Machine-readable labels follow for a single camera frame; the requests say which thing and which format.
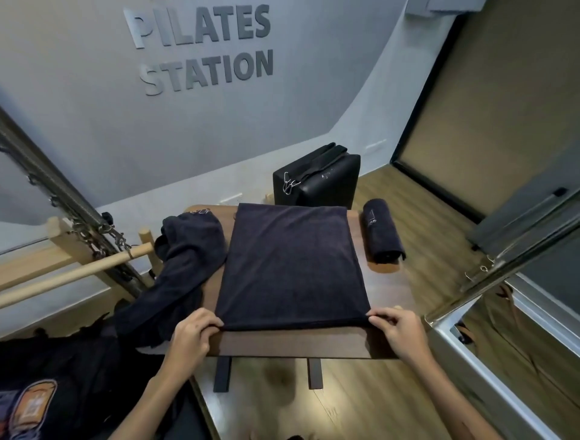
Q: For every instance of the person's right forearm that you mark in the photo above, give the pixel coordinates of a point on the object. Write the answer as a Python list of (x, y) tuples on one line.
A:
[(453, 403)]

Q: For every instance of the brown wooden side table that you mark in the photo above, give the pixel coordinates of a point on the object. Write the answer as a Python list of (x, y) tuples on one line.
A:
[(294, 344)]

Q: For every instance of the wooden roll bar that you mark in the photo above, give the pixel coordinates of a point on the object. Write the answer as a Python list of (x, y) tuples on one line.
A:
[(68, 276)]

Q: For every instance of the chrome tower pole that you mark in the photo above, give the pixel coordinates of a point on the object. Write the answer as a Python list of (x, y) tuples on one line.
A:
[(50, 190)]

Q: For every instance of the chrome frame pole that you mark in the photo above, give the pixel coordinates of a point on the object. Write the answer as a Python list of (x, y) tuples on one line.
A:
[(503, 272)]

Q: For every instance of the black padded box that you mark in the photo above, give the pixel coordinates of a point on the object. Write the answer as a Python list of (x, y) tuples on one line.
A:
[(331, 186)]

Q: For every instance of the brown blind with black frame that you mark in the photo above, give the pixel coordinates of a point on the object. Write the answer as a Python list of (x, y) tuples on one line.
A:
[(489, 113)]

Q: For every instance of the dark navy towel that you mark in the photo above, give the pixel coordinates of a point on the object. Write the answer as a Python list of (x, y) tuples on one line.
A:
[(181, 267), (290, 267), (383, 231)]

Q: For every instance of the white wall socket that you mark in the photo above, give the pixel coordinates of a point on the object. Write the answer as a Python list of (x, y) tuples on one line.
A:
[(231, 198)]

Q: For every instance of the grey wall cabinet box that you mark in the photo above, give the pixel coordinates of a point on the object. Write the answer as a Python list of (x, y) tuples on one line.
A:
[(444, 7)]

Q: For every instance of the wooden tower frame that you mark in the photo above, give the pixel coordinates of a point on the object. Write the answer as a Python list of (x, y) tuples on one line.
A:
[(31, 265)]

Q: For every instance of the person's left forearm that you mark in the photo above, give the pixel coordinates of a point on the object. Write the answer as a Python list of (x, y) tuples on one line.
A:
[(154, 408)]

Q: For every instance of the grey wall letters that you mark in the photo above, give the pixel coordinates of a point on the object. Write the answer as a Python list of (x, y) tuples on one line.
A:
[(204, 50)]

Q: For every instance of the silver metal frame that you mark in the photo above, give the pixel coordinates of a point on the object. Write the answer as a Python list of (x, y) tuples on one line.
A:
[(476, 376)]

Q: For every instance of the grey panel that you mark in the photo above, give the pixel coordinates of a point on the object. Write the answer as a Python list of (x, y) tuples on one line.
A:
[(525, 204)]

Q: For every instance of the person's left hand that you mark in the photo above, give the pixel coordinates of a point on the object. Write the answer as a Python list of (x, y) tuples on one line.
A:
[(192, 340)]

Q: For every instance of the black printed backpack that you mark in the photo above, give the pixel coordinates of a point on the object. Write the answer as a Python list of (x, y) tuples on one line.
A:
[(77, 371)]

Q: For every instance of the person's right hand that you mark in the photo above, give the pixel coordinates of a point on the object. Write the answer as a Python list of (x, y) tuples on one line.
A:
[(403, 337)]

